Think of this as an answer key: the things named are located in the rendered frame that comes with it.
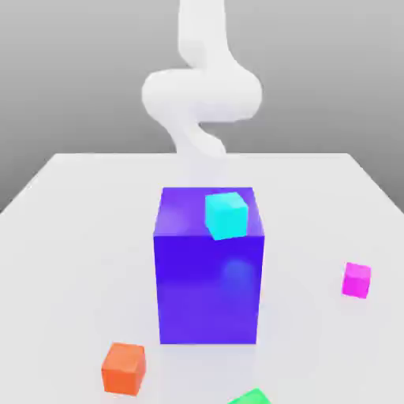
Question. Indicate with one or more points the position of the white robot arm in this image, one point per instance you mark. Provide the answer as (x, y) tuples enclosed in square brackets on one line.
[(202, 91)]

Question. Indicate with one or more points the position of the small cyan cube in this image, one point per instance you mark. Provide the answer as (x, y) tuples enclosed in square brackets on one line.
[(225, 216)]

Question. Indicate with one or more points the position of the small magenta cube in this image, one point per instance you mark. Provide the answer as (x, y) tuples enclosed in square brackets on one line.
[(356, 281)]

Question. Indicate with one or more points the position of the small orange cube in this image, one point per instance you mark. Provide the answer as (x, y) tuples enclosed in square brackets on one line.
[(123, 369)]

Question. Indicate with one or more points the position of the small green cube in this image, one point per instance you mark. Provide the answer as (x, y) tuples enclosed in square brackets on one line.
[(251, 398)]

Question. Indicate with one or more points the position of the large purple box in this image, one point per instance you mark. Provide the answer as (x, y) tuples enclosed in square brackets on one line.
[(206, 290)]

